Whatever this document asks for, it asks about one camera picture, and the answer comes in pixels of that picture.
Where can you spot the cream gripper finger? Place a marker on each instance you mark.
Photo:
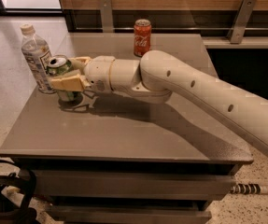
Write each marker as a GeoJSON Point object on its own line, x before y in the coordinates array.
{"type": "Point", "coordinates": [79, 63]}
{"type": "Point", "coordinates": [74, 83]}

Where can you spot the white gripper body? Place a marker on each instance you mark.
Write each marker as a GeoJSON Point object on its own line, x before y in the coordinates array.
{"type": "Point", "coordinates": [97, 73]}

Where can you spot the green soda can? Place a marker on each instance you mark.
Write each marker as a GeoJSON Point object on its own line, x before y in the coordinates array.
{"type": "Point", "coordinates": [58, 66]}

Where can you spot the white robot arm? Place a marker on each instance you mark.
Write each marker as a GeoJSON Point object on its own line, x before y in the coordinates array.
{"type": "Point", "coordinates": [153, 79]}

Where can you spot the clear plastic water bottle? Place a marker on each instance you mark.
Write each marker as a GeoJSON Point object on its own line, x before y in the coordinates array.
{"type": "Point", "coordinates": [36, 52]}

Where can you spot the red Coca-Cola can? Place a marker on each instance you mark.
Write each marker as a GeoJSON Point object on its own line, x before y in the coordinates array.
{"type": "Point", "coordinates": [142, 34]}

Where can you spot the left metal bracket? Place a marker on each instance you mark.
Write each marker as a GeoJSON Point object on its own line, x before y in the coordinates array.
{"type": "Point", "coordinates": [106, 16]}

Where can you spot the metal bracket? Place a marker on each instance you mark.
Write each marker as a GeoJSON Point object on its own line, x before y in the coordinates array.
{"type": "Point", "coordinates": [236, 33]}
{"type": "Point", "coordinates": [106, 16]}

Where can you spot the right metal bracket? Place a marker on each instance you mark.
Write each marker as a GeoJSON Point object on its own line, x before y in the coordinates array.
{"type": "Point", "coordinates": [236, 33]}

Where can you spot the black and white striped handle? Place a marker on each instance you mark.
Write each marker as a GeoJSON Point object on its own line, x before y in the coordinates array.
{"type": "Point", "coordinates": [247, 189]}

